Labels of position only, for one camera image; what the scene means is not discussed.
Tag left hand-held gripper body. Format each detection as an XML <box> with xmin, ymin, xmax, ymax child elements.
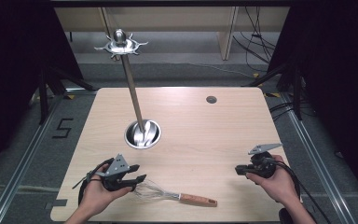
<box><xmin>101</xmin><ymin>153</ymin><xmax>138</xmax><ymax>192</ymax></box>

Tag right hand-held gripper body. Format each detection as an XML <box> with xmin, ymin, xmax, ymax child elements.
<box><xmin>247</xmin><ymin>142</ymin><xmax>283</xmax><ymax>179</ymax></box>

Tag wire whisk with wooden handle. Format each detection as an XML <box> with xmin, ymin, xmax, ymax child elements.
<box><xmin>132</xmin><ymin>181</ymin><xmax>218</xmax><ymax>208</ymax></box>

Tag metal utensil stand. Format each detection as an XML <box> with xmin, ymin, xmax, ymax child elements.
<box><xmin>93</xmin><ymin>28</ymin><xmax>162</xmax><ymax>150</ymax></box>

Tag person's right hand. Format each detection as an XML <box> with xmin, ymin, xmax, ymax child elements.
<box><xmin>245</xmin><ymin>154</ymin><xmax>299</xmax><ymax>206</ymax></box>

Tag person's left hand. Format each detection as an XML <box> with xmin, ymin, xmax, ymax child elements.
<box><xmin>78</xmin><ymin>163</ymin><xmax>133</xmax><ymax>217</ymax></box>

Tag black metal stand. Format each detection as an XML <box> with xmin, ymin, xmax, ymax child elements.
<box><xmin>241</xmin><ymin>61</ymin><xmax>304</xmax><ymax>121</ymax></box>
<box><xmin>37</xmin><ymin>64</ymin><xmax>97</xmax><ymax>126</ymax></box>

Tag light wooden bench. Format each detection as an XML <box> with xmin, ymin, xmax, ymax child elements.
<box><xmin>54</xmin><ymin>6</ymin><xmax>291</xmax><ymax>62</ymax></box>

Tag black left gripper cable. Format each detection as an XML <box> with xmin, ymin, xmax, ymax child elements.
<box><xmin>72</xmin><ymin>158</ymin><xmax>116</xmax><ymax>207</ymax></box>

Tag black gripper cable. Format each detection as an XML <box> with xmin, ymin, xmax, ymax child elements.
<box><xmin>265</xmin><ymin>157</ymin><xmax>333</xmax><ymax>224</ymax></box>
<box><xmin>72</xmin><ymin>158</ymin><xmax>116</xmax><ymax>207</ymax></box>

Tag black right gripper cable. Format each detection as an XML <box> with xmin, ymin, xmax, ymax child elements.
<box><xmin>265</xmin><ymin>157</ymin><xmax>333</xmax><ymax>224</ymax></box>

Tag aluminium floor rail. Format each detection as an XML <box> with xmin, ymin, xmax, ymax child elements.
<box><xmin>280</xmin><ymin>92</ymin><xmax>357</xmax><ymax>224</ymax></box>
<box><xmin>0</xmin><ymin>92</ymin><xmax>63</xmax><ymax>224</ymax></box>

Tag black floor cables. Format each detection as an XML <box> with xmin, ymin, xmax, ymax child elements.
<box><xmin>268</xmin><ymin>102</ymin><xmax>296</xmax><ymax>121</ymax></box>

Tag black hanging cables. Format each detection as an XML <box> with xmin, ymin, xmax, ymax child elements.
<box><xmin>232</xmin><ymin>6</ymin><xmax>278</xmax><ymax>73</ymax></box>

